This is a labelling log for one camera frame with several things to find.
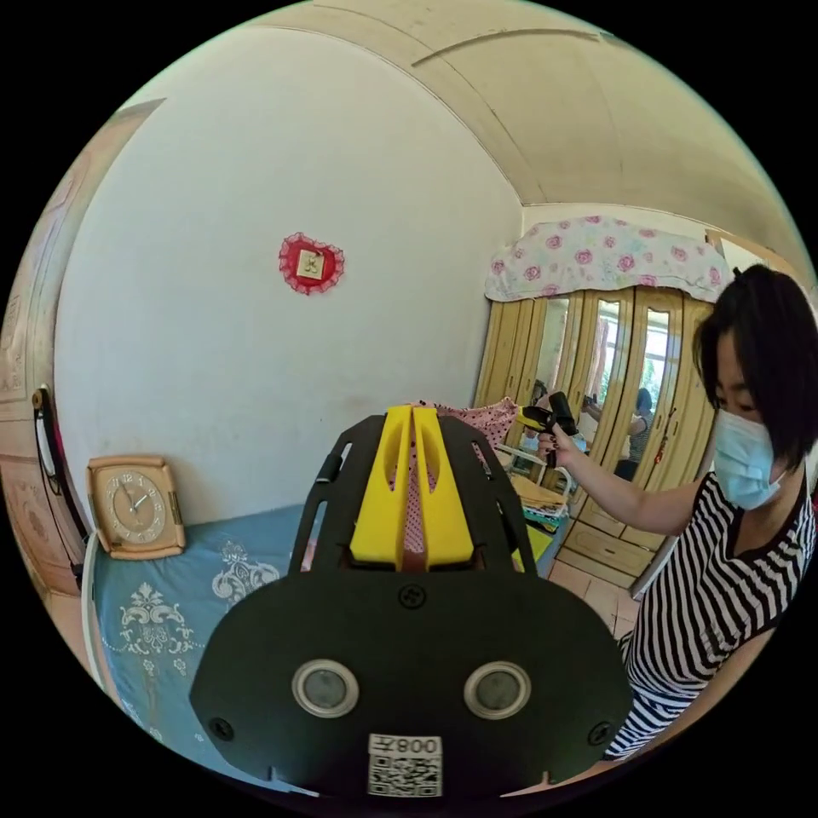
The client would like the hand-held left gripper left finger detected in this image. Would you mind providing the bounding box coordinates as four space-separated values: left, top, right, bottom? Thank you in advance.
349 405 413 565

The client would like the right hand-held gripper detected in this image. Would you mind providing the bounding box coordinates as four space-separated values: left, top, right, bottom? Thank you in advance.
520 405 561 445

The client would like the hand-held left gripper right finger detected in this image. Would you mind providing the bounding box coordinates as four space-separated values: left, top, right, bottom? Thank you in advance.
412 405 475 567

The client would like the pink polka dot garment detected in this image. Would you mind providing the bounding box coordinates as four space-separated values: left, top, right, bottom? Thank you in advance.
390 395 520 571

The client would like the person's right forearm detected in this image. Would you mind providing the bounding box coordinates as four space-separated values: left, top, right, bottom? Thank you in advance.
556 446 722 535

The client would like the pile of clothes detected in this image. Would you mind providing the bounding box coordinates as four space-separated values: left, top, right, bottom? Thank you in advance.
510 475 571 535

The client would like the person's right hand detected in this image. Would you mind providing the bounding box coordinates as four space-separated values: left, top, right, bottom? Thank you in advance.
539 423 581 471

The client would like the wooden wardrobe with floral cloth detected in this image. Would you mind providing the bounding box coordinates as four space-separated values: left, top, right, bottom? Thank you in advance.
471 216 737 599

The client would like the bed with blue printed sheet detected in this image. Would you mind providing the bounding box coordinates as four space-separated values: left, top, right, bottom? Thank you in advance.
81 502 309 771

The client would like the square beige clock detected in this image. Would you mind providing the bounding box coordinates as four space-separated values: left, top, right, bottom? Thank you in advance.
85 454 187 561

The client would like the person's body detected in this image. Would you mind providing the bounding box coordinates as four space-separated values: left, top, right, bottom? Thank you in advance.
602 262 818 763

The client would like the red heart wall ornament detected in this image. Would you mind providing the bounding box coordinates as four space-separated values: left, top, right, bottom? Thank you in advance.
278 231 347 297

